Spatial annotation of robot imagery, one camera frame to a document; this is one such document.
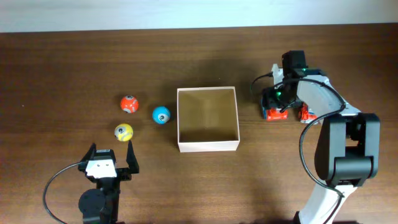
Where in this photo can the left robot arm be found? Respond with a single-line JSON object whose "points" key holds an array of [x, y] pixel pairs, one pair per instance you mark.
{"points": [[101, 204]]}

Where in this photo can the orange toy ball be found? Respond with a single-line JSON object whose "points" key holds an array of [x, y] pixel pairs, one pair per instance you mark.
{"points": [[129, 104]]}

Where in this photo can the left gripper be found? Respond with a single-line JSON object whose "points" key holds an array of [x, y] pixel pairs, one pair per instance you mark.
{"points": [[125, 173]]}

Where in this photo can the red fire truck yellow ladder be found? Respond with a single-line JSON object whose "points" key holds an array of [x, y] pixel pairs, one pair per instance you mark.
{"points": [[306, 114]]}

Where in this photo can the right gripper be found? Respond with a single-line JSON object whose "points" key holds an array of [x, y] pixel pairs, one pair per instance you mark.
{"points": [[268, 100]]}

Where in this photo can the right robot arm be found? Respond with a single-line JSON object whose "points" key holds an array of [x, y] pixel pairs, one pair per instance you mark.
{"points": [[347, 152]]}

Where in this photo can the red fire truck grey top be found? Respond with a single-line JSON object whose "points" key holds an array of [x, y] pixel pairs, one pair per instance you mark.
{"points": [[271, 110]]}

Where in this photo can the open cardboard box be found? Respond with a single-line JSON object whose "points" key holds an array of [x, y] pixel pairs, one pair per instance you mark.
{"points": [[207, 119]]}

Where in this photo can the blue toy ball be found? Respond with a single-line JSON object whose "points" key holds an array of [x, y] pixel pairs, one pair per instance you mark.
{"points": [[161, 115]]}

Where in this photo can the yellow toy ball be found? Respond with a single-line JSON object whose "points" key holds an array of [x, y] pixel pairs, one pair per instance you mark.
{"points": [[123, 132]]}

